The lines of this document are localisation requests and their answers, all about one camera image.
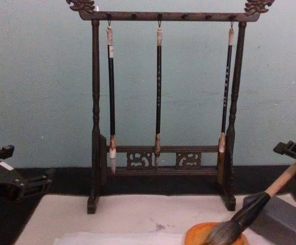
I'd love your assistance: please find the black table cloth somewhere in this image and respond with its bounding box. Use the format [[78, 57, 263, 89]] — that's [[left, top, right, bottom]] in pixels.
[[0, 165, 296, 245]]

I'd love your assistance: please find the black calligraphy brush white lettering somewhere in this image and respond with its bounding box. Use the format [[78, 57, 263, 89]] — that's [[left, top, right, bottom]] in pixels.
[[218, 27, 235, 154]]

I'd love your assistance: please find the white felt mat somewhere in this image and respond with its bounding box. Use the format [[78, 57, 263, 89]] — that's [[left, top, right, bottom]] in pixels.
[[13, 193, 296, 245]]

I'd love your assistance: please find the grey rectangular block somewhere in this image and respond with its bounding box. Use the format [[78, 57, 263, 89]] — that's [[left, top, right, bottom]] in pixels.
[[242, 194, 296, 245]]

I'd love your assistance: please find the thin black calligraphy brush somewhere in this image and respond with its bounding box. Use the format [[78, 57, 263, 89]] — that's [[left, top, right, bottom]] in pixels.
[[154, 25, 163, 168]]

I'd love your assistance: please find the dark carved wooden brush rack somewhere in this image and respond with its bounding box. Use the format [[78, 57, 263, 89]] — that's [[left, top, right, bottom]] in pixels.
[[66, 0, 276, 214]]

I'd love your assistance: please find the large brush with tan handle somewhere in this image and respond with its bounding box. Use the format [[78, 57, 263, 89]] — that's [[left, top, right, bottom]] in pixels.
[[206, 161, 296, 245]]

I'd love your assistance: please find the round orange ink dish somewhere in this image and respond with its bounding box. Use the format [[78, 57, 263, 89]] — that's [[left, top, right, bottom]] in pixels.
[[183, 222, 251, 245]]

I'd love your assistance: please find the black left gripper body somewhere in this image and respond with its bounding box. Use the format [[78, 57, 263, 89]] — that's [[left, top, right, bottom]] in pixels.
[[0, 155, 27, 203]]

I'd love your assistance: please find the black brush with white cap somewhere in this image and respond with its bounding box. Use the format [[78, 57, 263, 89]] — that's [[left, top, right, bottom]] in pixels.
[[106, 25, 118, 177]]

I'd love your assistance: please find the white paper sheet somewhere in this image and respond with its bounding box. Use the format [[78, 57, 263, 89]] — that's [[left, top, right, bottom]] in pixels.
[[52, 231, 266, 245]]

